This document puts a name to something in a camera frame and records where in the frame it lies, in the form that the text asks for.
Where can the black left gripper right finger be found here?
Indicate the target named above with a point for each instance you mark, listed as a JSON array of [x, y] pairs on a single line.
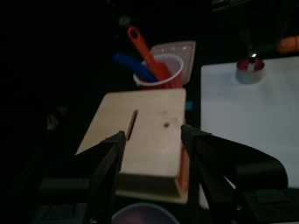
[[234, 169]]

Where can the white slotted spatula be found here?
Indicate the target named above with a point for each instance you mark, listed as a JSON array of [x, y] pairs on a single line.
[[187, 55]]

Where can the white cutting mat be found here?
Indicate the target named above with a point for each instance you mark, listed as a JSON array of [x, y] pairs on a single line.
[[249, 122]]

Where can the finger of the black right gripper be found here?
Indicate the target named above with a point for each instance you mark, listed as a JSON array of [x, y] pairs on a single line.
[[262, 46], [247, 46]]

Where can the blue tape piece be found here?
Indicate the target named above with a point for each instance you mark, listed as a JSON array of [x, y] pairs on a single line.
[[190, 105]]

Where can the orange spatula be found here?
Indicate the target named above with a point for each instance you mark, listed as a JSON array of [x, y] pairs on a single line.
[[146, 51]]

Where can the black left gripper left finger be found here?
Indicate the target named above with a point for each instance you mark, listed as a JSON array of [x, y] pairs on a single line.
[[107, 169]]

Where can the round metal dough cutter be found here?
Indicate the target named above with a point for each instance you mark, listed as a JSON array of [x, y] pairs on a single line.
[[249, 76]]

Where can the red plastic cup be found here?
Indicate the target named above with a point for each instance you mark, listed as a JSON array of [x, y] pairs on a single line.
[[171, 81]]

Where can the orange toy carrot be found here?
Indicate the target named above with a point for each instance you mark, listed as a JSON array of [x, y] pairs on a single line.
[[289, 44]]

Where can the wooden drawer box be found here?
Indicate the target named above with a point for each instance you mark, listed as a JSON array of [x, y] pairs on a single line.
[[151, 140]]

